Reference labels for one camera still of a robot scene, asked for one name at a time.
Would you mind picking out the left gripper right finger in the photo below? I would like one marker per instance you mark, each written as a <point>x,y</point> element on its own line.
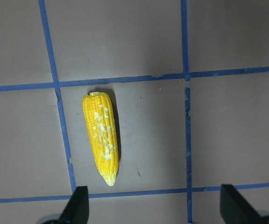
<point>234,208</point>

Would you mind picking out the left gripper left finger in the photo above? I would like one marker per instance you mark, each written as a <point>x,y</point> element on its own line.
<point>77,208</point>

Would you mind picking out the yellow corn cob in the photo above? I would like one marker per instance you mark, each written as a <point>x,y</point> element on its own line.
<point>100,124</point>

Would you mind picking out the brown paper table cover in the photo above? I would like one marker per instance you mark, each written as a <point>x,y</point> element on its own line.
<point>189,86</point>

